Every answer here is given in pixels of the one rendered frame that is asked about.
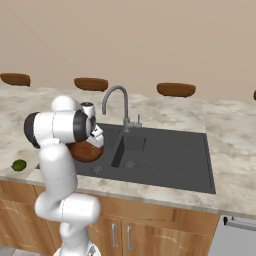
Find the grey dishwasher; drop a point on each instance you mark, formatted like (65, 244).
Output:
(235, 240)

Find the brown wooden bowl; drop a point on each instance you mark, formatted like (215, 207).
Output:
(85, 152)

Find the wooden cupboard door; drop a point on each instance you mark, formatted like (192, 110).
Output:
(163, 241)
(106, 236)
(20, 226)

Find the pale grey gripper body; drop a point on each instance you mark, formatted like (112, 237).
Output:
(97, 136)

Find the grey tap lever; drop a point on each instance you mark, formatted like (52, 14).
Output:
(137, 122)

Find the green lime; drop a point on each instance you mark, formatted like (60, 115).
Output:
(19, 165)

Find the wooden panel under sink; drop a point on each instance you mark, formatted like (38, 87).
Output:
(160, 211)

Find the grey curved tap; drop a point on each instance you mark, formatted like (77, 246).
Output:
(125, 100)

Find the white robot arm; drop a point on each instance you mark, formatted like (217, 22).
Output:
(56, 173)

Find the round metal sink drain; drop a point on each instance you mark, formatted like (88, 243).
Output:
(130, 165)
(97, 169)

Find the dark grey sink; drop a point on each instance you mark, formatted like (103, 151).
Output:
(166, 163)

